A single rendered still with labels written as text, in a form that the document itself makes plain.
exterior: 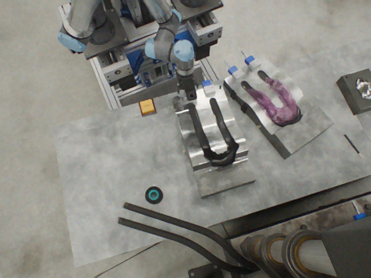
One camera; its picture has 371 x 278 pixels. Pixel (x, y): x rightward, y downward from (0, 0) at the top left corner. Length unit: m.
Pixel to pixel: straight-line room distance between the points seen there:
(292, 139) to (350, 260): 1.09
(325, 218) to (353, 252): 1.18
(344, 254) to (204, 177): 1.04
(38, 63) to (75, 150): 1.53
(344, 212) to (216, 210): 0.59
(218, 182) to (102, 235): 0.58
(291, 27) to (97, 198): 2.24
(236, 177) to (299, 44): 1.75
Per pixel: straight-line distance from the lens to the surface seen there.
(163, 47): 1.20
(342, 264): 0.40
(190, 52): 1.17
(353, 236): 0.35
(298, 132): 1.46
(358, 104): 1.67
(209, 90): 1.46
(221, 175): 1.38
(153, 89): 2.30
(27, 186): 2.58
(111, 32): 1.53
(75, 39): 1.31
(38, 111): 2.75
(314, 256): 0.61
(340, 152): 1.62
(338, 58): 1.86
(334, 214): 1.56
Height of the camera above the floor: 2.21
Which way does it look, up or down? 71 degrees down
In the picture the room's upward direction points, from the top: 6 degrees counter-clockwise
